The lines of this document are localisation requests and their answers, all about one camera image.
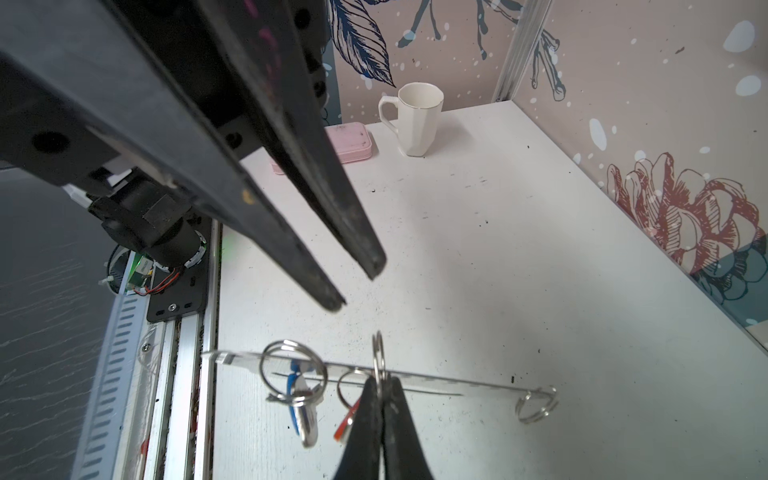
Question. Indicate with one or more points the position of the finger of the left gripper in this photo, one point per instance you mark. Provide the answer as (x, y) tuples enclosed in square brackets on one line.
[(273, 50)]

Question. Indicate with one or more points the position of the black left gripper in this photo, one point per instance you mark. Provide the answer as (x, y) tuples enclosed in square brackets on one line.
[(72, 64)]

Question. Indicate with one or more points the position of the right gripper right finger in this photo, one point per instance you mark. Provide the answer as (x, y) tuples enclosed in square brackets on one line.
[(402, 451)]

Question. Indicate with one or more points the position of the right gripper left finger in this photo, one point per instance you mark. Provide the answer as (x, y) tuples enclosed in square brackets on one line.
[(362, 454)]

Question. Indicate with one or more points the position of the red capped key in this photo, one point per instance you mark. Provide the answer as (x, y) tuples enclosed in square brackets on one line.
[(343, 430)]

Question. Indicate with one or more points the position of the blue capped key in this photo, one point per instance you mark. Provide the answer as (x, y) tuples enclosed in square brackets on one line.
[(300, 408)]

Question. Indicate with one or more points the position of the split keyring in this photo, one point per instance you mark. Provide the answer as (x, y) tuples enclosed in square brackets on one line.
[(379, 361), (300, 360), (536, 405)]

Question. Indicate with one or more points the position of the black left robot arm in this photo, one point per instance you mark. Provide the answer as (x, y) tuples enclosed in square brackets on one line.
[(136, 209)]

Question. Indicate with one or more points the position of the pink rectangular tray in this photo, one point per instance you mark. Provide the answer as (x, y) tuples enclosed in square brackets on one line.
[(351, 142)]

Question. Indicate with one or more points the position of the white ceramic mug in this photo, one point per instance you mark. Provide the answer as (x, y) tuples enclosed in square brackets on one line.
[(418, 106)]

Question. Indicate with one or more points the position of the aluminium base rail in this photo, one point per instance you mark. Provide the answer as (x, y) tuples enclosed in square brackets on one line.
[(150, 414)]

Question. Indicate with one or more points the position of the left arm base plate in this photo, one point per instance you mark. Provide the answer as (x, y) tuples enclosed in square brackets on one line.
[(189, 293)]

